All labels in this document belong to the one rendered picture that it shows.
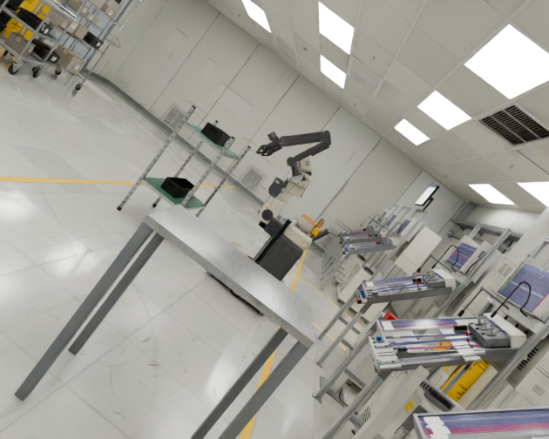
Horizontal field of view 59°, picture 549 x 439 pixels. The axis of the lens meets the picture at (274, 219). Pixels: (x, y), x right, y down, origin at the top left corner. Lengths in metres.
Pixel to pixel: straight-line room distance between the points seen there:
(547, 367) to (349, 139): 9.09
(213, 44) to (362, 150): 4.32
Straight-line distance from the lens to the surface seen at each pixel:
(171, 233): 1.65
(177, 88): 12.35
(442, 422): 2.18
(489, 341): 3.07
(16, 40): 7.11
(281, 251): 4.28
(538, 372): 3.17
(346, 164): 11.60
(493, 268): 4.49
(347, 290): 7.63
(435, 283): 4.43
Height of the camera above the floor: 1.22
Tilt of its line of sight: 6 degrees down
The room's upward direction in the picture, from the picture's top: 38 degrees clockwise
